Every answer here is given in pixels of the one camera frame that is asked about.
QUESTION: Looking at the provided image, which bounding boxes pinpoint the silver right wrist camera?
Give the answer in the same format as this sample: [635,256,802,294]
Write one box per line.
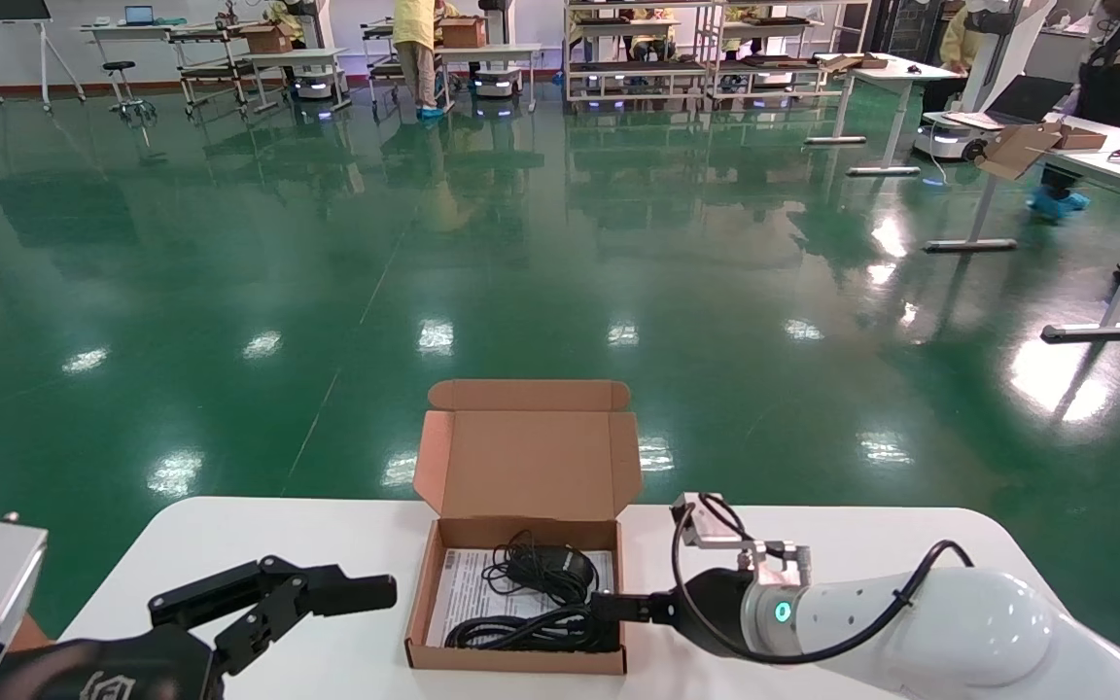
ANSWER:
[672,493,811,586]

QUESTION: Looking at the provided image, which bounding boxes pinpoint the white table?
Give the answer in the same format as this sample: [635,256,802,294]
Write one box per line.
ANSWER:
[242,49,354,115]
[429,44,543,115]

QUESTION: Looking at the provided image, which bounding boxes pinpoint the white metal shelf rack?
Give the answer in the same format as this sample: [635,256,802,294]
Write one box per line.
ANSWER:
[711,0,872,103]
[563,0,718,106]

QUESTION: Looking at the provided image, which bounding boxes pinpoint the white desk with T-legs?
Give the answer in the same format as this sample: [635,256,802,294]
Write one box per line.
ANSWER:
[806,53,962,178]

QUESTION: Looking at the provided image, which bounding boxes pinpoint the tall white wheeled robot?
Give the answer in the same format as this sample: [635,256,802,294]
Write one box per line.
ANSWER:
[913,0,1057,163]

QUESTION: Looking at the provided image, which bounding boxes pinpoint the white printed paper manual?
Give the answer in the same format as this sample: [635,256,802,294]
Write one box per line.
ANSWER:
[427,549,614,649]

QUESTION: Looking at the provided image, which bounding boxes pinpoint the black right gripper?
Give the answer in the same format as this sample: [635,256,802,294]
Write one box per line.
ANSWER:
[591,567,765,665]

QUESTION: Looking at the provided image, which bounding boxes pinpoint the seated person behind shelf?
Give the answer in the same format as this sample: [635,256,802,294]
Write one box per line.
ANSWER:
[633,8,678,61]

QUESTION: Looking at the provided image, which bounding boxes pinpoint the black round stool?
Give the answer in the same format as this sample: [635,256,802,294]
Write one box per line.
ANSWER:
[101,61,158,124]

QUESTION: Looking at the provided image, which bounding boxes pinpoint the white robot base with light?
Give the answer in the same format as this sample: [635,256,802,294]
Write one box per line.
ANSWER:
[286,70,339,123]
[471,0,526,103]

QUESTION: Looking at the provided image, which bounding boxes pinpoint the metal trolley rack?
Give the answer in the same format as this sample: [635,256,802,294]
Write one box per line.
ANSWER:
[363,19,425,118]
[169,24,264,120]

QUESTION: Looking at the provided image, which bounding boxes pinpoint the coiled black power cord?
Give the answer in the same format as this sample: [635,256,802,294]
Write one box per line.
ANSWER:
[444,603,619,653]

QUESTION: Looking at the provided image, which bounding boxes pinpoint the wooden board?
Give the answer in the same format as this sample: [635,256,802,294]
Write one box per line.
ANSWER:
[6,614,53,654]

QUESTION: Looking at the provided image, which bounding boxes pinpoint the open black laptop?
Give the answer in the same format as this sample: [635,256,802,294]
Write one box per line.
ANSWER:
[988,75,1074,125]

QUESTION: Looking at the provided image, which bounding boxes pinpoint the standing person in yellow coat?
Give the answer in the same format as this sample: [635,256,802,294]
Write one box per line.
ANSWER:
[393,0,451,121]

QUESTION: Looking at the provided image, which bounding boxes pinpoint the open small cardboard box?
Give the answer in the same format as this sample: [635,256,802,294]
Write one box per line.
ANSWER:
[974,121,1109,182]

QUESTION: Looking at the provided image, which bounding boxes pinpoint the brown cardboard storage box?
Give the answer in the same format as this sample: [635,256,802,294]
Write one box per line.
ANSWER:
[404,379,644,677]

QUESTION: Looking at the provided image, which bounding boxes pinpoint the white desk with laptop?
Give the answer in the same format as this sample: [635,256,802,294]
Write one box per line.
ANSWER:
[81,19,230,59]

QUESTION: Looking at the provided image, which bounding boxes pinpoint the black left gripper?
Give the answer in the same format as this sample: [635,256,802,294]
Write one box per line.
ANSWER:
[0,555,399,700]

